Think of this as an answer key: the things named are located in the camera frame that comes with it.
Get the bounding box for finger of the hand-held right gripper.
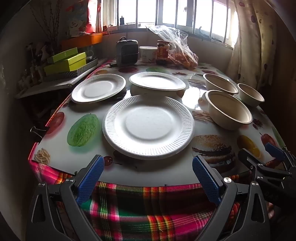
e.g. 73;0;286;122
238;148;294;186
264;142;296;173

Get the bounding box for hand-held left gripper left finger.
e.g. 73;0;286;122
26;155;105;241

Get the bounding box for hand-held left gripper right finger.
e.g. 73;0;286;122
192;155;271;241

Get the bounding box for beige paper bowl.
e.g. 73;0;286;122
205;90;253;131
203;73;239;95
237;83;265;107

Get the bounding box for white paper plate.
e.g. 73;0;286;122
102;95;195;160
129;72;186;91
70;74;126;104

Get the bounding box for person's right hand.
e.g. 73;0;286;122
266;201;284;217

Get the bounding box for fruit print tablecloth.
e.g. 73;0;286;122
29;61;288;188

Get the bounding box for red plaid cloth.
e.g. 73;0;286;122
29;160;252;241

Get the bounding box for black binder clip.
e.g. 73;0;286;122
30;126;50;139

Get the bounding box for grey side shelf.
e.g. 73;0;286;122
15;79;72;99

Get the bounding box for cream printed curtain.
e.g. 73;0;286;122
228;0;278;91

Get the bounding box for grey striped box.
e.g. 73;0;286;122
44;58;99;81

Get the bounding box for lime green box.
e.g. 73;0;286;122
44;52;87;75
47;47;78;63

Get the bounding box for bunch of oranges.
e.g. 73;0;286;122
169;52;198;69

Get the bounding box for small grey heater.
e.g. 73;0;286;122
116;39;140;66

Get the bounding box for red label jar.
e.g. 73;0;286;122
156;40;171;65

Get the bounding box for white plastic tub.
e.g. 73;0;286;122
139;46;158;63

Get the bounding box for orange box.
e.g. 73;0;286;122
61;33;103;47

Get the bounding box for clear plastic bag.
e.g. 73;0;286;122
148;25;199;69

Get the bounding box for red printed gift bag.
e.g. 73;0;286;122
66;0;97;37

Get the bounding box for dried branches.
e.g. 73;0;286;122
30;0;67;47

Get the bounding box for barred window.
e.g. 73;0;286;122
102;0;238;45

